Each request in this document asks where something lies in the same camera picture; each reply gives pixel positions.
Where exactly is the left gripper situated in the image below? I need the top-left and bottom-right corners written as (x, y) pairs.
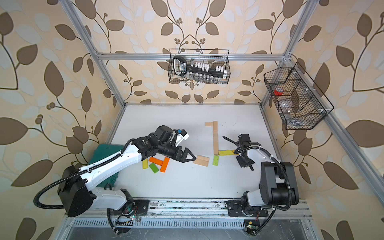
top-left (156, 142), bottom-right (197, 164)

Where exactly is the dark green block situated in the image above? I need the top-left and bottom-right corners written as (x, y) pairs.
top-left (149, 163), bottom-right (160, 174)

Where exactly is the red cup in basket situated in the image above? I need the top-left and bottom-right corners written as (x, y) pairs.
top-left (274, 87), bottom-right (284, 97)

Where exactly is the side wire basket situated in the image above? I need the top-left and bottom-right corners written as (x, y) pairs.
top-left (264, 62), bottom-right (334, 130)

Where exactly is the light green small block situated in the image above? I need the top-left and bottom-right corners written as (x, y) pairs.
top-left (213, 155), bottom-right (219, 166)

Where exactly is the wood long block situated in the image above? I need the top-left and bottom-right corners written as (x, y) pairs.
top-left (213, 121), bottom-right (218, 133)
top-left (193, 159), bottom-right (209, 167)
top-left (213, 131), bottom-right (219, 144)

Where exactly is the yellow-green long block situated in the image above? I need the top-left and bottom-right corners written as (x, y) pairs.
top-left (219, 150), bottom-right (236, 156)

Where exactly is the back wire basket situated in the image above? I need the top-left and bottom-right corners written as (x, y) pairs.
top-left (167, 48), bottom-right (231, 85)

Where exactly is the orange long block flat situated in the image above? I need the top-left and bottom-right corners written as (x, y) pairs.
top-left (149, 157), bottom-right (163, 166)

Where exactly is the black socket tool set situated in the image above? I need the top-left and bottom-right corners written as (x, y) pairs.
top-left (170, 56), bottom-right (230, 80)

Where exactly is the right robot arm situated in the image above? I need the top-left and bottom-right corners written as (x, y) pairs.
top-left (223, 134), bottom-right (300, 236)

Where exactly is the wood long block vertical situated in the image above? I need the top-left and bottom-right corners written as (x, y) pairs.
top-left (214, 142), bottom-right (219, 155)

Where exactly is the yellow long block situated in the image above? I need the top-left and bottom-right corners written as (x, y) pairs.
top-left (142, 159), bottom-right (149, 169)

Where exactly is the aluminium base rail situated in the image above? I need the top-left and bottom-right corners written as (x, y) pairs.
top-left (62, 198), bottom-right (313, 230)

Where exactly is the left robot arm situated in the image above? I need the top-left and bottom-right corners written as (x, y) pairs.
top-left (33, 125), bottom-right (196, 235)

